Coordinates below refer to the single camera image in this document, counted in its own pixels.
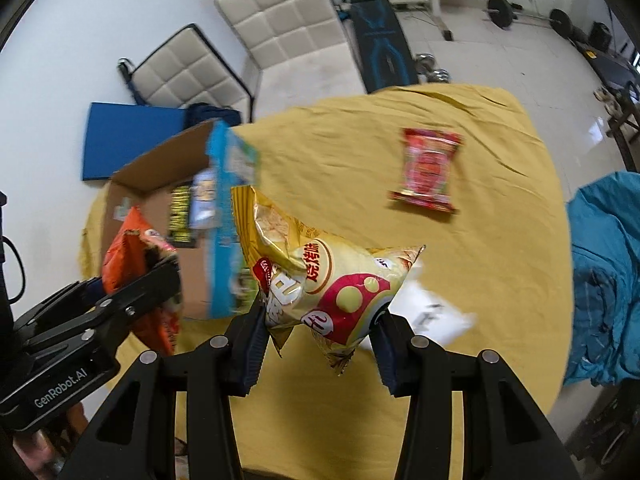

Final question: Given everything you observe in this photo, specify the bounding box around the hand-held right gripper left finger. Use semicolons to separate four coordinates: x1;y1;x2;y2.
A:
75;304;269;480

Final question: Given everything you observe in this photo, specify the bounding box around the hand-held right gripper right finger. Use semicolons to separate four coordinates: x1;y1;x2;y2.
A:
374;309;582;480

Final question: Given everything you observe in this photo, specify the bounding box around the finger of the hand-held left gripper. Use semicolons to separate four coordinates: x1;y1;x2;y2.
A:
12;276;109;337
24;259;183;362

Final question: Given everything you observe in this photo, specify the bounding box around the orange snack bag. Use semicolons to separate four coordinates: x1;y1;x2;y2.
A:
101;206;182;357

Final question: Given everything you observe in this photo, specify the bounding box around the yellow chip bag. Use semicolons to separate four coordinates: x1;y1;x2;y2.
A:
231;185;426;377

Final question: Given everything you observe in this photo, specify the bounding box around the cardboard box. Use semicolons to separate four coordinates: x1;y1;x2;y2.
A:
100;119;242;322

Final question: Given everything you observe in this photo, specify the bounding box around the person's left hand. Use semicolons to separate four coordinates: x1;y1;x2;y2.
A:
12;427;68;480

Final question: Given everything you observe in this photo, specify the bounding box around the white packet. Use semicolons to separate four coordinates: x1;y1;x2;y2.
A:
360;259;479;349

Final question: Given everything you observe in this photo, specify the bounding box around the black and yellow snack packet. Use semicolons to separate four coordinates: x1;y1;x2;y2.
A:
166;185;197;249

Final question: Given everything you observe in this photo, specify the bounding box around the blue snack packet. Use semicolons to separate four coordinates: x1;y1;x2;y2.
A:
189;121;262;319

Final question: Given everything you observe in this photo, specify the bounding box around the blue mat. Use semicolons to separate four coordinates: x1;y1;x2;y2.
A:
81;102;189;182

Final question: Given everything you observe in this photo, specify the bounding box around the yellow tablecloth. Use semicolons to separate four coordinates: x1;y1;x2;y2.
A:
77;83;575;480

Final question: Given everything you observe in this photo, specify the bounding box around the red snack packet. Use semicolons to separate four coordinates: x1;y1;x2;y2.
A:
388;127;464;215

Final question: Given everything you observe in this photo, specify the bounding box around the dark blue cloth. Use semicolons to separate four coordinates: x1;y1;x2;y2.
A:
185;102;242;130

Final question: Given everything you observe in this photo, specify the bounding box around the small white cushioned chair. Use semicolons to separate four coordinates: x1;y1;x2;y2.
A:
131;23;254;111

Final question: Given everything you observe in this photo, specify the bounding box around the teal cloth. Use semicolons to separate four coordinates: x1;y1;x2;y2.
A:
564;171;640;387

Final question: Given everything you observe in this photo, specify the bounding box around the chrome dumbbell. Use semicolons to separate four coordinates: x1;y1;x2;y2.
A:
414;52;454;84

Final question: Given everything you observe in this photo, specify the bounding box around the black and blue weight bench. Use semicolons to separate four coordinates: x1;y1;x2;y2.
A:
346;0;419;94

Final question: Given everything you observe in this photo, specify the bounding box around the large white cushioned chair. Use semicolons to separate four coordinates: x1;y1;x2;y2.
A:
214;0;371;123

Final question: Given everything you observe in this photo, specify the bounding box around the black barbell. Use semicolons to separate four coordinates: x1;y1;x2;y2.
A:
484;0;577;42

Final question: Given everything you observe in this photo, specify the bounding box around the black exercise bench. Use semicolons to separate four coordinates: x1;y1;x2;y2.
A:
574;20;640;166

